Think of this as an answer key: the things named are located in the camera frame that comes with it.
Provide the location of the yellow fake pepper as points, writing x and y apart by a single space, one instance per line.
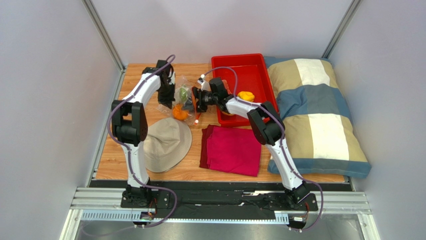
246 96

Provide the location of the clear zip top bag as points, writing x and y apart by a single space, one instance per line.
182 108

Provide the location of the aluminium frame rail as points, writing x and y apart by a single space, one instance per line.
103 204

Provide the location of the plaid pillow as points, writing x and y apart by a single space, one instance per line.
318 123

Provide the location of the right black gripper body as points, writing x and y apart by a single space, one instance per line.
199 100

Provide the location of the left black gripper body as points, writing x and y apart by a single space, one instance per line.
167 94

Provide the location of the orange fake fruit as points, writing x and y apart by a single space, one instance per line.
178 113

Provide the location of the white fake cauliflower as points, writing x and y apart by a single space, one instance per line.
182 94

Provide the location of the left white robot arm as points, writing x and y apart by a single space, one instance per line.
129 128

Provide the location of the red plastic tray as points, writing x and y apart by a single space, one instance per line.
252 75

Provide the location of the dark yellow fake fruit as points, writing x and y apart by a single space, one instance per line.
227 114

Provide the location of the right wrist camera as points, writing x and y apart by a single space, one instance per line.
204 84

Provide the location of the magenta folded cloth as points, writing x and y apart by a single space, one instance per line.
230 150

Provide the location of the beige bucket hat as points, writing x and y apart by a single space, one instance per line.
167 143

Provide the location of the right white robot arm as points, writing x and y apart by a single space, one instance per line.
267 128

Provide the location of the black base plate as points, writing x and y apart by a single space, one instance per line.
215 204

